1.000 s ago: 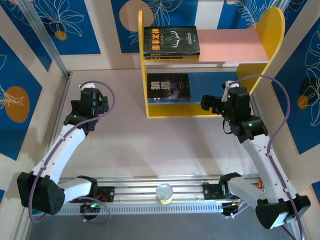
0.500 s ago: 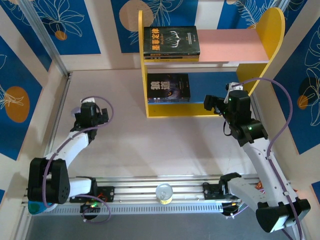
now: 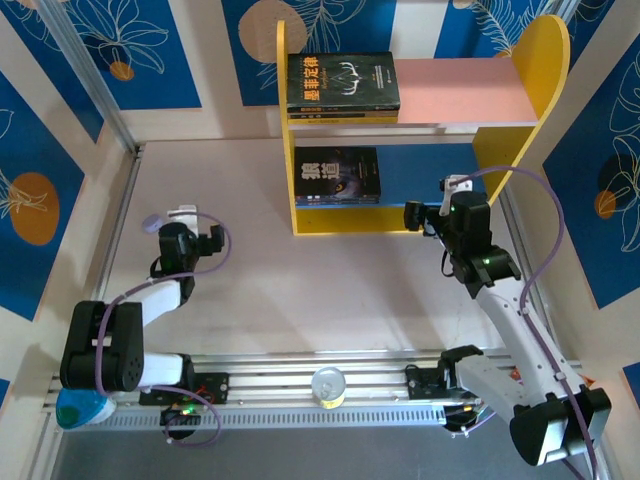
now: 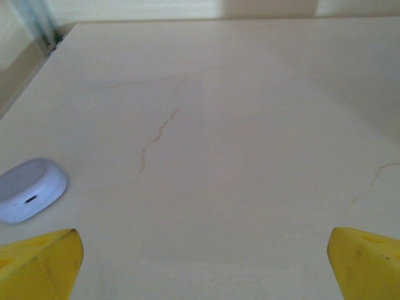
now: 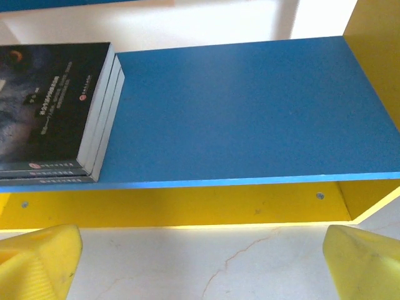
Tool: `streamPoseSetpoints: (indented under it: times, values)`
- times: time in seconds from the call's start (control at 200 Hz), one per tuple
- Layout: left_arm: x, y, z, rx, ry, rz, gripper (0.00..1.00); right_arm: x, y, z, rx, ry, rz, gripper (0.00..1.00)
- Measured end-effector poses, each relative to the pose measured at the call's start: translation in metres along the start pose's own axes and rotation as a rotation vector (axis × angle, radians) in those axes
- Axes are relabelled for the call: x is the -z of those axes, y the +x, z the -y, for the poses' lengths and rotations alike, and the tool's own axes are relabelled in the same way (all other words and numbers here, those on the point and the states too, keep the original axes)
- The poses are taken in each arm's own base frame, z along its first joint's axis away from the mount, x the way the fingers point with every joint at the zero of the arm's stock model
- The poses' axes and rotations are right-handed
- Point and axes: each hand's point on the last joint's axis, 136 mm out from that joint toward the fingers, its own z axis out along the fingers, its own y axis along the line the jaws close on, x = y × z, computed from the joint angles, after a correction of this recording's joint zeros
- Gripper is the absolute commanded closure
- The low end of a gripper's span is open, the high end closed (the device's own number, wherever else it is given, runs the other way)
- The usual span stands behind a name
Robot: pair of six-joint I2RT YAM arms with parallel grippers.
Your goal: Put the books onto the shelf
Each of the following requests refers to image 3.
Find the purple old man book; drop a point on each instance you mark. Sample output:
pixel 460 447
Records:
pixel 330 199

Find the black wolf eye book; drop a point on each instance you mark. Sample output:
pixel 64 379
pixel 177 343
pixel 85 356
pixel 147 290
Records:
pixel 330 172

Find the yellow cartoon boy book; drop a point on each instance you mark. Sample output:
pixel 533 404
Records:
pixel 350 121

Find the brown scroll cover book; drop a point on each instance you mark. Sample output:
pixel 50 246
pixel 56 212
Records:
pixel 350 114

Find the black yellow-title antler book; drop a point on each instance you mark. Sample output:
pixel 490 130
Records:
pixel 345 80

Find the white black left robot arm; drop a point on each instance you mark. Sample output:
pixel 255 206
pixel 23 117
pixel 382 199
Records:
pixel 100 345

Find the small lavender cap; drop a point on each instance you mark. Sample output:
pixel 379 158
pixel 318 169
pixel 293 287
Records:
pixel 150 222

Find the dark red-print face book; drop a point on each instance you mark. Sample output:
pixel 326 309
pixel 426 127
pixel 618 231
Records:
pixel 330 203

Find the yellow pink blue bookshelf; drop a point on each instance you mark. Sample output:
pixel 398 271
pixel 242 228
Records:
pixel 450 90

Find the black controller board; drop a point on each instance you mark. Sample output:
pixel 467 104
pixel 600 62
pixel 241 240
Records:
pixel 180 415
pixel 460 417

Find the silver drink can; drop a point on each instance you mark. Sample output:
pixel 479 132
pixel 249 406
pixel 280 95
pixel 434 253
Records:
pixel 328 387

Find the blue green plastic container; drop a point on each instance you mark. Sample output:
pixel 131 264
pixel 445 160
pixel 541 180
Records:
pixel 80 412

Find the grey metal panel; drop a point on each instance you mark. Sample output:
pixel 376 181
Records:
pixel 325 455

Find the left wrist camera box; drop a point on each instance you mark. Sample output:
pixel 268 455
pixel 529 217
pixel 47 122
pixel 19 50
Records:
pixel 182 212

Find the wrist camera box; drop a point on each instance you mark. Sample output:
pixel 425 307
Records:
pixel 456 186
pixel 182 212

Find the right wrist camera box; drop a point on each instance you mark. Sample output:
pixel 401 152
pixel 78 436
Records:
pixel 456 186

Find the aluminium side rail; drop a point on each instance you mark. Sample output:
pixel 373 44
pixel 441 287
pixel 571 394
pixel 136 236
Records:
pixel 511 212
pixel 123 200

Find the aluminium rail bed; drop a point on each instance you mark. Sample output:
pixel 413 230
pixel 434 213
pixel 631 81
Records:
pixel 280 372

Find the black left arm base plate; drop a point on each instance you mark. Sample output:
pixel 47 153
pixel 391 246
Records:
pixel 215 387

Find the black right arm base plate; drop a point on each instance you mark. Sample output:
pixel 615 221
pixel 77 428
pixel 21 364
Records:
pixel 420 385

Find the aluminium corner post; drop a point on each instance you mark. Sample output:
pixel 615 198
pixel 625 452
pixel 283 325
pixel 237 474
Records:
pixel 564 6
pixel 85 65

